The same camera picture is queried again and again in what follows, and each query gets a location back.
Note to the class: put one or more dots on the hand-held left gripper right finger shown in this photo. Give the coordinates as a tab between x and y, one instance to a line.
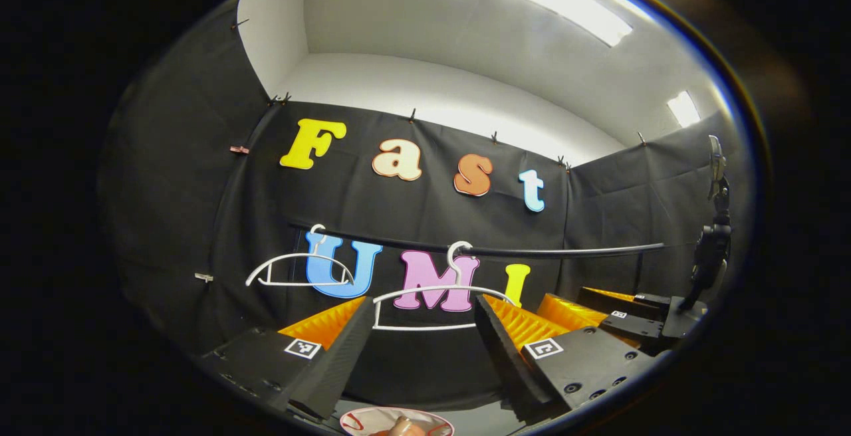
508	366

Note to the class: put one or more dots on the white pink-rimmed laundry hamper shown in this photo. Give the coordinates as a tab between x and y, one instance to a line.
359	417

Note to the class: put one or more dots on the white empty clothes hanger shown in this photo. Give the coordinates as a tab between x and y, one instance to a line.
299	284

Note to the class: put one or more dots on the long ceiling light panel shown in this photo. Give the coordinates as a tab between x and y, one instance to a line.
565	4

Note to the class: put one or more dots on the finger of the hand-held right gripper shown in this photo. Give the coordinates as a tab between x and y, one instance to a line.
572	313
625	300

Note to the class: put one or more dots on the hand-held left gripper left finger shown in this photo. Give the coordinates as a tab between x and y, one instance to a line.
336	369

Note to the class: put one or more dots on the small ceiling light panel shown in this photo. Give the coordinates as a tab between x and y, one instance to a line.
684	109

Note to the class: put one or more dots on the white shirt clothes hanger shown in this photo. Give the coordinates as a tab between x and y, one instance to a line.
458	276

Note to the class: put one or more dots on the black clothes rack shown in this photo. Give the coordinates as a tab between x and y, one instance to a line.
565	250

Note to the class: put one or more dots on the black backdrop cloth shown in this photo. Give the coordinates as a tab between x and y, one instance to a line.
412	213

